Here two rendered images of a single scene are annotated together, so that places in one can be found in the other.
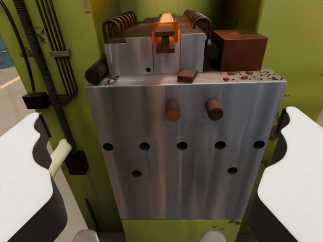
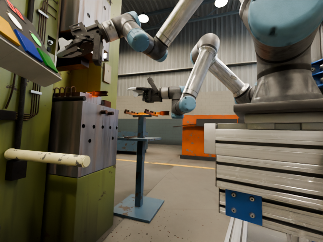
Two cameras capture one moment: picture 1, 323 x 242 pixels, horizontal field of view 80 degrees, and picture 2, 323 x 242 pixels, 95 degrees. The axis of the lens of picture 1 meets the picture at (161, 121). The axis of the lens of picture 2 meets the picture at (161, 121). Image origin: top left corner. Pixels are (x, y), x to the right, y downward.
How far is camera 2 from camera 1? 0.97 m
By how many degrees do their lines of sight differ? 81
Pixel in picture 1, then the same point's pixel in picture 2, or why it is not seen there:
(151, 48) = (91, 97)
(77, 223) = not seen: outside the picture
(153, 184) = (93, 146)
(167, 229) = (95, 180)
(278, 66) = not seen: hidden behind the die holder
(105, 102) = (87, 107)
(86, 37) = (49, 90)
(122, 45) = (84, 93)
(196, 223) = (105, 171)
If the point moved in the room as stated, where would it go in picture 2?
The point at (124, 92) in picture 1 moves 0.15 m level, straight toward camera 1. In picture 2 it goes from (92, 104) to (115, 105)
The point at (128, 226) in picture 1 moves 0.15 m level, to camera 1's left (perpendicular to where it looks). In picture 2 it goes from (80, 184) to (56, 194)
